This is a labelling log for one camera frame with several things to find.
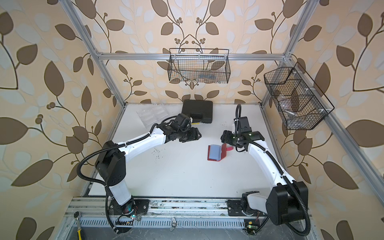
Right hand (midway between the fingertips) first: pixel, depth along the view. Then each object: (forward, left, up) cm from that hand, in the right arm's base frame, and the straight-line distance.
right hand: (226, 139), depth 84 cm
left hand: (+3, +17, +2) cm, 17 cm away
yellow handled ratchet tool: (-32, +77, -12) cm, 84 cm away
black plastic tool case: (+32, +15, -10) cm, 37 cm away
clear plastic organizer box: (+31, +50, -11) cm, 59 cm away
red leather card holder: (-2, +4, -13) cm, 14 cm away
